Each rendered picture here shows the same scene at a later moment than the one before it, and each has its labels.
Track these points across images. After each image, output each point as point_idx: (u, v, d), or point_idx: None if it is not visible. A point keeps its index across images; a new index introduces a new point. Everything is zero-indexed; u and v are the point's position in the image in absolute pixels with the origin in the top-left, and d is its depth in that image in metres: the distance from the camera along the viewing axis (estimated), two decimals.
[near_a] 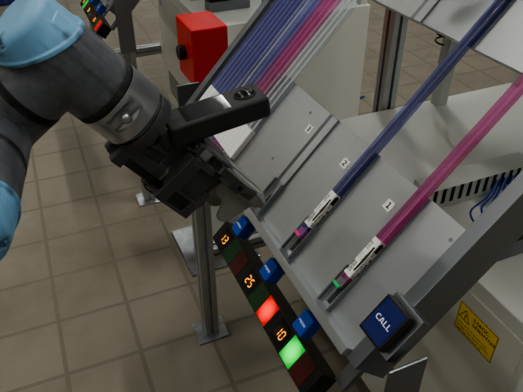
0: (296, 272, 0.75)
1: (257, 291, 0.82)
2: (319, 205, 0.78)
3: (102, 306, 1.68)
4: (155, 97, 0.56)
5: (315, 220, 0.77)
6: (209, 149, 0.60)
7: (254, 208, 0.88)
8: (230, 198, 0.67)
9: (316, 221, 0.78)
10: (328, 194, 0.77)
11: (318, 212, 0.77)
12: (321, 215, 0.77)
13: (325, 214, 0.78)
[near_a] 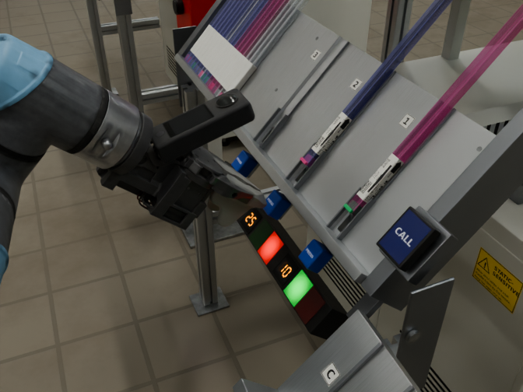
0: (303, 201, 0.68)
1: (260, 229, 0.75)
2: (328, 130, 0.70)
3: (96, 277, 1.61)
4: (135, 119, 0.56)
5: (324, 145, 0.70)
6: (198, 161, 0.61)
7: (255, 142, 0.80)
8: (228, 204, 0.67)
9: (324, 146, 0.70)
10: (338, 117, 0.70)
11: (328, 137, 0.70)
12: (330, 139, 0.70)
13: (335, 138, 0.70)
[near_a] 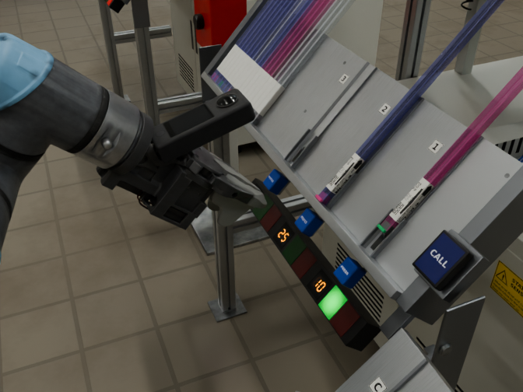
0: (337, 220, 0.72)
1: (293, 244, 0.79)
2: (342, 169, 0.75)
3: (116, 283, 1.65)
4: (135, 119, 0.56)
5: (338, 184, 0.75)
6: (198, 161, 0.61)
7: (286, 162, 0.85)
8: (228, 204, 0.67)
9: (338, 185, 0.75)
10: (351, 157, 0.75)
11: (341, 176, 0.75)
12: (343, 178, 0.75)
13: (348, 178, 0.75)
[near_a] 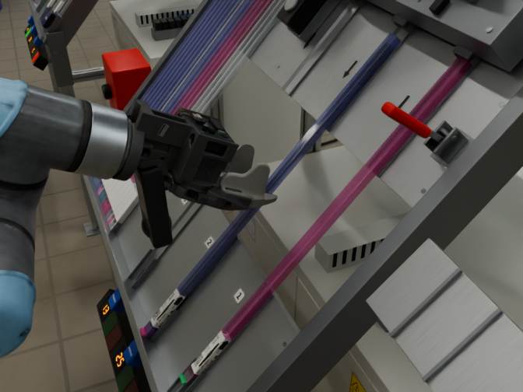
0: (152, 361, 0.72)
1: (124, 372, 0.79)
2: (164, 304, 0.75)
3: (35, 344, 1.65)
4: None
5: (159, 320, 0.75)
6: None
7: (129, 281, 0.85)
8: (228, 162, 0.69)
9: (160, 320, 0.75)
10: (173, 292, 0.75)
11: (163, 312, 0.75)
12: (165, 314, 0.75)
13: (170, 313, 0.75)
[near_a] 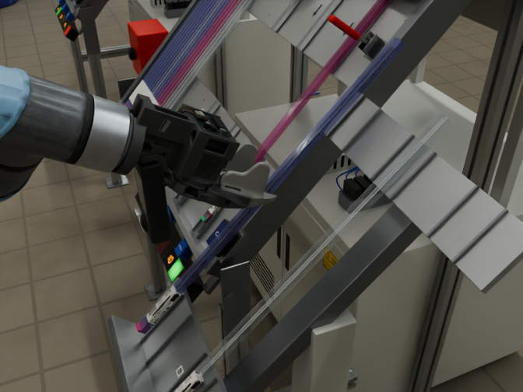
0: (180, 214, 1.04)
1: None
2: (160, 300, 0.75)
3: (69, 269, 1.97)
4: None
5: (155, 316, 0.75)
6: None
7: None
8: (229, 161, 0.69)
9: (156, 316, 0.75)
10: (170, 289, 0.75)
11: (159, 308, 0.75)
12: (160, 310, 0.75)
13: (166, 309, 0.75)
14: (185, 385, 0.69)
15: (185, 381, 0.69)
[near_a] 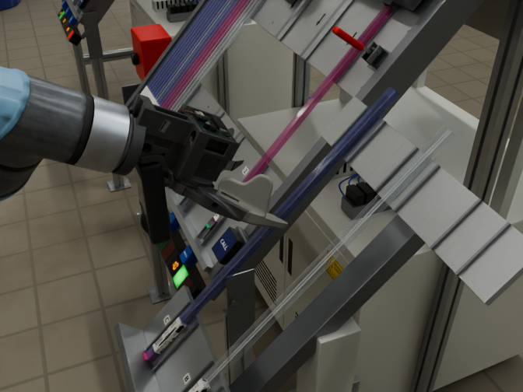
0: (185, 220, 1.05)
1: None
2: (166, 331, 0.79)
3: (72, 273, 1.98)
4: None
5: (161, 346, 0.79)
6: None
7: None
8: None
9: (162, 346, 0.79)
10: (175, 321, 0.79)
11: (164, 338, 0.79)
12: (166, 341, 0.78)
13: (172, 340, 0.79)
14: None
15: (192, 389, 0.70)
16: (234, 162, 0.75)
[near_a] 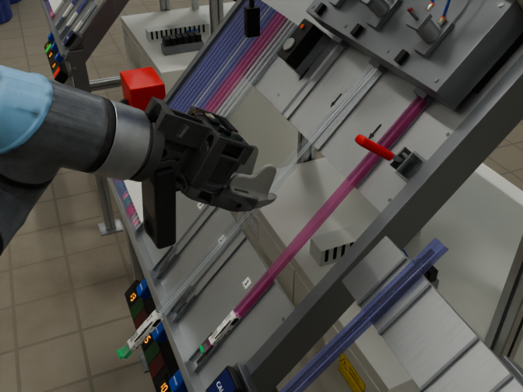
0: (176, 336, 0.89)
1: (152, 347, 0.96)
2: None
3: (57, 334, 1.82)
4: (105, 158, 0.58)
5: None
6: None
7: (153, 273, 1.02)
8: None
9: None
10: None
11: None
12: None
13: None
14: (147, 323, 0.75)
15: (146, 320, 0.75)
16: None
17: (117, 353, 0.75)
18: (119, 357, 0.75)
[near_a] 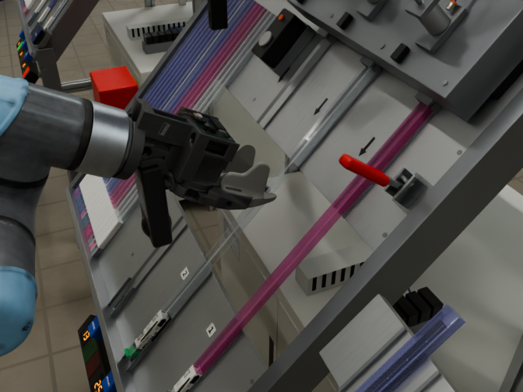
0: None
1: None
2: None
3: (25, 358, 1.67)
4: None
5: None
6: None
7: (108, 309, 0.86)
8: (229, 162, 0.69)
9: None
10: None
11: None
12: None
13: None
14: (152, 323, 0.76)
15: (152, 320, 0.76)
16: None
17: (125, 352, 0.77)
18: (126, 355, 0.76)
